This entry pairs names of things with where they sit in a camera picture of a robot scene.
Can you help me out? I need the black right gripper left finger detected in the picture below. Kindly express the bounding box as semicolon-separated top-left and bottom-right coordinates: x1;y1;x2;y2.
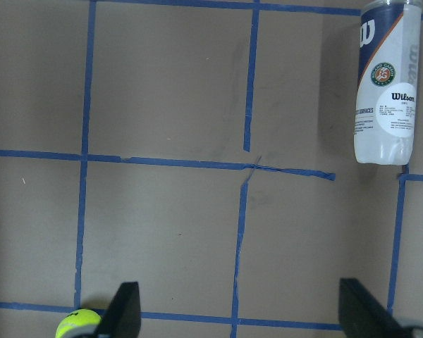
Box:
94;282;142;338

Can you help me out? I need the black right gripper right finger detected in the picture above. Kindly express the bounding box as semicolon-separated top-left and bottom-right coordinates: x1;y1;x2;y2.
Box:
338;278;418;338

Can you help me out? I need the clear Wilson tennis ball can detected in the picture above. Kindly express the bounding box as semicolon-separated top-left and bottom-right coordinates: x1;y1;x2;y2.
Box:
353;1;423;165

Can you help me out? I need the yellow tennis ball near base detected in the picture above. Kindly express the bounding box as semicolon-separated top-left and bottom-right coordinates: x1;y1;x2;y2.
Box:
55;309;101;338

